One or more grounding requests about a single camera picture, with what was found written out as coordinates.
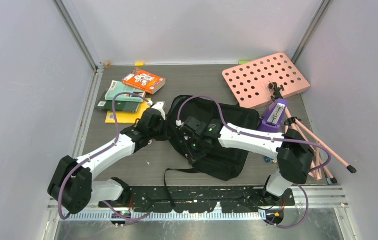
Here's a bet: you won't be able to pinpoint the black backpack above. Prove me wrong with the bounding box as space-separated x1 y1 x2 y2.
163 95 261 208

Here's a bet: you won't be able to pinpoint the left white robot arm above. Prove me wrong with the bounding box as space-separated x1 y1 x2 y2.
47 102 166 215

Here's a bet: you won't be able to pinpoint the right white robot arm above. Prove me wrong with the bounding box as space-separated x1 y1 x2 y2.
176 116 314 205

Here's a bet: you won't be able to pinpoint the yellow book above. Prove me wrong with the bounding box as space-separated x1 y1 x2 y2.
105 101 150 124

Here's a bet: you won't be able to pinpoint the orange book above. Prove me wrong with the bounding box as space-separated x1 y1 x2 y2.
121 67 166 95

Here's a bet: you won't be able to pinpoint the teal book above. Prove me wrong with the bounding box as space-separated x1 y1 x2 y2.
105 80 147 103

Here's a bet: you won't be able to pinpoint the dark green book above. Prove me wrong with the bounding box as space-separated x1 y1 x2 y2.
94 90 141 113

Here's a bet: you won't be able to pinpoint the yellow block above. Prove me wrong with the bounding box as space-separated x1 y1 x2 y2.
134 62 145 67

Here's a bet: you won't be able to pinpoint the colourful toy train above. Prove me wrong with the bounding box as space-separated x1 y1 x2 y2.
264 156 277 164

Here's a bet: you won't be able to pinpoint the small wooden cork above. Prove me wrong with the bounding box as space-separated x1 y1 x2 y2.
103 60 112 69

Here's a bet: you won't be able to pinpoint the pink perforated stand board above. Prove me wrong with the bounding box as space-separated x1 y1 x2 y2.
222 52 311 109

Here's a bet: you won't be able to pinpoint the purple metronome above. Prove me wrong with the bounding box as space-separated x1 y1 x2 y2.
257 98 288 133

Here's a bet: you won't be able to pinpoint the green block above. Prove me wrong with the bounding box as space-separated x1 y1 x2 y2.
238 60 252 65

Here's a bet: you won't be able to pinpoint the pink tripod legs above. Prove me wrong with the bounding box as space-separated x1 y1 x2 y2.
268 82 358 185

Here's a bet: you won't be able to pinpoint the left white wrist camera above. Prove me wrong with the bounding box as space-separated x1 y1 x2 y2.
147 100 166 120

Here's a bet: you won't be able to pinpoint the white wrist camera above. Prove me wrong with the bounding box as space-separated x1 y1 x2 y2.
147 100 166 120
175 120 184 127

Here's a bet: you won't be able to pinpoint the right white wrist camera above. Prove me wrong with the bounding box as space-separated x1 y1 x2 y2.
175 120 184 127

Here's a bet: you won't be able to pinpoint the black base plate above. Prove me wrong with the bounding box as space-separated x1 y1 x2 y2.
109 185 295 214

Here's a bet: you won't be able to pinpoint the slotted aluminium rail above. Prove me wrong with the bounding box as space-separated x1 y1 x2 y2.
68 209 267 222

